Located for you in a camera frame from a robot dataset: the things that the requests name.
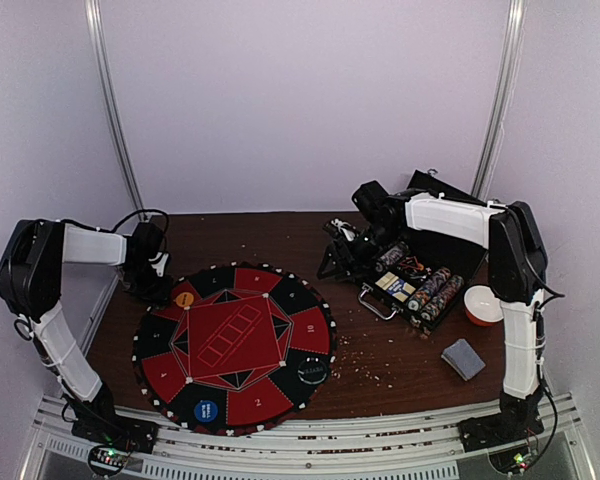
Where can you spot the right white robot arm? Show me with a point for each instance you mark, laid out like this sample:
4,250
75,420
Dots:
517,262

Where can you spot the black poker chip case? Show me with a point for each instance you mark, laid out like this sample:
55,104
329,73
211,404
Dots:
444,227

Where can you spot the right aluminium frame post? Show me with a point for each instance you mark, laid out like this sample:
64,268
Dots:
504,91

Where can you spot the aluminium frame post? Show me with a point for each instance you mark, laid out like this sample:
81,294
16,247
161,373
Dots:
97,36
504,91

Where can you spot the blue small blind button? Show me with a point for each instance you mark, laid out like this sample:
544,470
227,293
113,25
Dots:
206,411

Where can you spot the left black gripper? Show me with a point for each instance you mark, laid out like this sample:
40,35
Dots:
160,297

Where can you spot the orange white bowl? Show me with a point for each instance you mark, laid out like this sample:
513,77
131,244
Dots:
481,306

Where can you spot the front aluminium rail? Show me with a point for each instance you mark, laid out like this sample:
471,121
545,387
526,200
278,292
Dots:
423,445

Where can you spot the round red black poker mat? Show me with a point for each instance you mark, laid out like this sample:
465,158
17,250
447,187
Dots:
239,344

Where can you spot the boxed card decks in case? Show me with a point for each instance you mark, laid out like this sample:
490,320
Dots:
395,286

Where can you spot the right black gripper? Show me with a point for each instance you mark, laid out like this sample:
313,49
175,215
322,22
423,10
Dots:
344,241

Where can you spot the back right chip row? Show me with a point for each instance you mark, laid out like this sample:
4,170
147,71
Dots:
428,289

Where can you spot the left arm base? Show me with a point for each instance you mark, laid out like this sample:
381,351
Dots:
122,433

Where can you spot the clear dealer button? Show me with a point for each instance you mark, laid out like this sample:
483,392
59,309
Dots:
312,371

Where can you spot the chip row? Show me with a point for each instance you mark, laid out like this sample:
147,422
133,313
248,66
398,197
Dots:
428,289
432,310
391,256

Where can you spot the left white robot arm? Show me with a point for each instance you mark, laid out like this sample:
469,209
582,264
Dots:
31,280

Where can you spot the red black triangle card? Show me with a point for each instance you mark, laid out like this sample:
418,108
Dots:
412,266

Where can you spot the front left chip row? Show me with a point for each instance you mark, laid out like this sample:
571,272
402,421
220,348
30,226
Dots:
391,256

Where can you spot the orange big blind button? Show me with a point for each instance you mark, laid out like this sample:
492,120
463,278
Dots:
185,300

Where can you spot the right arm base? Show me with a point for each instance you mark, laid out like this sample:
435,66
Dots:
494,430

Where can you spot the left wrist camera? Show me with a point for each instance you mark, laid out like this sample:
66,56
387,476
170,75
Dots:
159,263

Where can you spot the front right chip row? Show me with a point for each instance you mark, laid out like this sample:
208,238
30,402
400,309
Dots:
432,310

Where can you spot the left aluminium frame post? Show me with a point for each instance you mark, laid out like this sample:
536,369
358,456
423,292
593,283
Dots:
97,36

